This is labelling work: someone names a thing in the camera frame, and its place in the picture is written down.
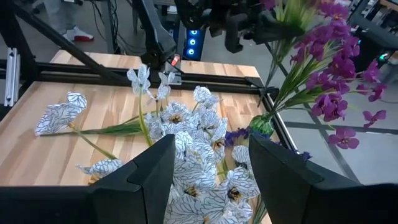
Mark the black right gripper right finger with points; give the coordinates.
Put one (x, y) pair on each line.
(289, 186)

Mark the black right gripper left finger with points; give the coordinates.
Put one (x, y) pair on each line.
(143, 193)

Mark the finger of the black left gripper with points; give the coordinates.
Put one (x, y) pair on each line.
(273, 29)

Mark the magenta artificial flower bunch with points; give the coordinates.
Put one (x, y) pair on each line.
(329, 107)
(289, 18)
(342, 67)

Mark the white artificial flower bunch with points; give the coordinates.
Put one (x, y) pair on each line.
(118, 129)
(192, 174)

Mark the blue artificial flower bunch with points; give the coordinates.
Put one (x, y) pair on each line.
(236, 134)

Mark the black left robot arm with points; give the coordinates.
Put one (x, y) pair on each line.
(155, 34)

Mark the green glass vase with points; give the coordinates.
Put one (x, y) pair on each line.
(262, 124)

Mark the black box blue lights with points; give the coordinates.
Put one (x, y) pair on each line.
(192, 42)

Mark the person's shoe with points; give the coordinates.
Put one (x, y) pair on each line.
(77, 35)

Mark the person's leg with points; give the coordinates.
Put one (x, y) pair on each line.
(59, 14)

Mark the black aluminium table frame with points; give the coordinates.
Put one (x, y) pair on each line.
(77, 76)

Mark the silver aluminium bracket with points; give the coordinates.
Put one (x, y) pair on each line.
(12, 77)

